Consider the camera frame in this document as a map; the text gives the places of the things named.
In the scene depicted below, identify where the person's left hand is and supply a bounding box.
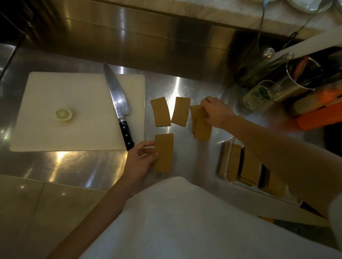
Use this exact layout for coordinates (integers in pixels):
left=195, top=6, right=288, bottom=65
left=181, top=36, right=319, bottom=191
left=122, top=141, right=160, bottom=188

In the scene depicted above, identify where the person's right hand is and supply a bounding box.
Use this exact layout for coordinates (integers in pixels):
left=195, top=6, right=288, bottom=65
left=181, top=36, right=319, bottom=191
left=200, top=96, right=237, bottom=129

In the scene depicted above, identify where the brown rectangular cracker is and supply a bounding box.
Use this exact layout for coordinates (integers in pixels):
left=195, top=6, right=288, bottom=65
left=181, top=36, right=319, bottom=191
left=194, top=108, right=213, bottom=140
left=190, top=105, right=202, bottom=133
left=171, top=97, right=191, bottom=127
left=150, top=97, right=172, bottom=127
left=153, top=133, right=174, bottom=173

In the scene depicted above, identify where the person's left forearm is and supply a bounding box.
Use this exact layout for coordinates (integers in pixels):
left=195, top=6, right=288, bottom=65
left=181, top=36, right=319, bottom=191
left=47, top=176, right=139, bottom=259

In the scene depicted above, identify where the person's right forearm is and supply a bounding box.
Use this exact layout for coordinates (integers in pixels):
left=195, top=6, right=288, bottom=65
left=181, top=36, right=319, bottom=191
left=230, top=115, right=342, bottom=219

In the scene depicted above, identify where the clear drinking glass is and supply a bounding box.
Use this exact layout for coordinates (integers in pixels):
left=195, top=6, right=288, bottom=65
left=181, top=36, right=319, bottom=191
left=242, top=80, right=279, bottom=112

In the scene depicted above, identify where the green herb sprig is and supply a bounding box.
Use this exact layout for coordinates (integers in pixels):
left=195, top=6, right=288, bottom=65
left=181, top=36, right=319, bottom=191
left=258, top=87, right=271, bottom=101

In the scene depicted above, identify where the row of brown biscuits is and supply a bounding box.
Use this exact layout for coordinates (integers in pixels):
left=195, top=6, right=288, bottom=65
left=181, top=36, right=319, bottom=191
left=218, top=141, right=286, bottom=196

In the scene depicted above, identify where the white apron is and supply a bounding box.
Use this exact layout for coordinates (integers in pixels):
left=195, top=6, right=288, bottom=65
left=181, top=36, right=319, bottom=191
left=80, top=176, right=342, bottom=259

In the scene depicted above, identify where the steel utensil cup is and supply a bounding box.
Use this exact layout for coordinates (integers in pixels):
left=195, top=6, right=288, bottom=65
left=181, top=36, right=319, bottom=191
left=273, top=57, right=325, bottom=103

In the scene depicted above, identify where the lemon slice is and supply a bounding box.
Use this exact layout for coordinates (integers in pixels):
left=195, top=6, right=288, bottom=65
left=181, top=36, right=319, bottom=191
left=56, top=107, right=73, bottom=122

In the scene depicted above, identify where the clear plastic container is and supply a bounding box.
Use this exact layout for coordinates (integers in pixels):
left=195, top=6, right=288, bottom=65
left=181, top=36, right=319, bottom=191
left=216, top=136, right=304, bottom=206

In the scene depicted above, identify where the white plastic cutting board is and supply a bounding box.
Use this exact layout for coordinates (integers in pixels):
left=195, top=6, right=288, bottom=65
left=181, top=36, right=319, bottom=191
left=10, top=72, right=146, bottom=152

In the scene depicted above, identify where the orange plastic container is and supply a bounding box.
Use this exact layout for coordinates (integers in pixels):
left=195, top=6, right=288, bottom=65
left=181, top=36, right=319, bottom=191
left=290, top=89, right=342, bottom=131

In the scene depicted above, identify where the white plate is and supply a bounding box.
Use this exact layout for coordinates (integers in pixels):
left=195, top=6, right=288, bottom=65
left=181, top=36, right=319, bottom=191
left=287, top=0, right=333, bottom=14

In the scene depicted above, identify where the black-handled chef's knife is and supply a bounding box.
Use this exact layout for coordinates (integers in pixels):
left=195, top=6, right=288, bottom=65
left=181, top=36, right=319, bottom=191
left=103, top=62, right=135, bottom=151

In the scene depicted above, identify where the long-handled metal spoon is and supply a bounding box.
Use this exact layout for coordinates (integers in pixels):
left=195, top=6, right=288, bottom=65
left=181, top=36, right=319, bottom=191
left=278, top=0, right=328, bottom=61
left=256, top=0, right=276, bottom=59

